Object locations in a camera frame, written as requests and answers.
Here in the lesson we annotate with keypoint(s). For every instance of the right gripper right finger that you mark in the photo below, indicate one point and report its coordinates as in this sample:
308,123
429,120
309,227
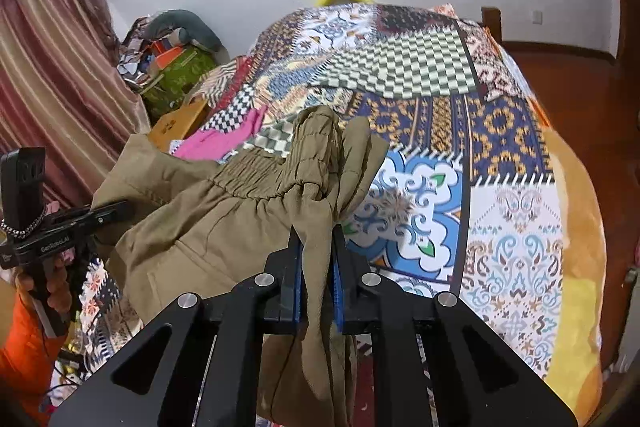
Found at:
352,308

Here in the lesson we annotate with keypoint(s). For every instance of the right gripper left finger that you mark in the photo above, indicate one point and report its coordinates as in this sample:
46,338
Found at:
284,310

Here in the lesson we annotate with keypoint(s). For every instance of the olive khaki pants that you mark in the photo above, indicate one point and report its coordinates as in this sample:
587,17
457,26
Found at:
202,226

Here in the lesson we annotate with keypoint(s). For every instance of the left orange sleeve forearm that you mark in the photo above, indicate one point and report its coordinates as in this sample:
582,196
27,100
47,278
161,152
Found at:
27,360

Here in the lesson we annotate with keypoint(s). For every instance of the patchwork patterned bed quilt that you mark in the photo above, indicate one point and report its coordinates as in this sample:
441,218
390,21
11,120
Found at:
404,126

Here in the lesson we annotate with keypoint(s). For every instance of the wooden folding bed table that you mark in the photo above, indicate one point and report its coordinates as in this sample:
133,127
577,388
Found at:
179,124

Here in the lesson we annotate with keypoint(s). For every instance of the pink folded cloth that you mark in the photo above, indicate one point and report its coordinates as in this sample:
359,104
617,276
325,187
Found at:
214,144

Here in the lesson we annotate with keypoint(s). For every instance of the green patterned storage bag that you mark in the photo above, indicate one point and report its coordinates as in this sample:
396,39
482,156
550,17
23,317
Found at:
167,90

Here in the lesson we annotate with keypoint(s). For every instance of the yellow orange blanket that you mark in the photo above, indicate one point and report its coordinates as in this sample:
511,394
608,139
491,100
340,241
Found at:
575,372

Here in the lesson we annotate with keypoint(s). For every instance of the grey plush pillow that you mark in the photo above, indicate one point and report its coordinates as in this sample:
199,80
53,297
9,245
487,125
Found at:
182,27

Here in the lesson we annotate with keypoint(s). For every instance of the wooden bed post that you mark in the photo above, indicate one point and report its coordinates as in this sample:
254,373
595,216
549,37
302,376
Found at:
492,20

